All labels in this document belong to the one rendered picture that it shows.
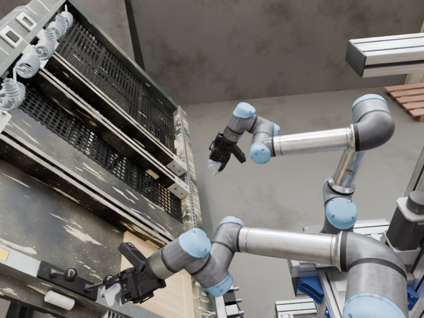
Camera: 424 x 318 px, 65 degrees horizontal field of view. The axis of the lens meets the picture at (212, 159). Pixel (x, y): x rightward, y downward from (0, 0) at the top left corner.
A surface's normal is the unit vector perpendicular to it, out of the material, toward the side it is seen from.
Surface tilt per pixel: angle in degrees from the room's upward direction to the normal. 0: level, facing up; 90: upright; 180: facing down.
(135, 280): 57
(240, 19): 90
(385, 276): 6
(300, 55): 90
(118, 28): 75
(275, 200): 0
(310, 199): 0
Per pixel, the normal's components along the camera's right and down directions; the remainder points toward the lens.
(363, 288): -0.58, -0.75
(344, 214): -0.11, -0.69
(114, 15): 0.02, 0.41
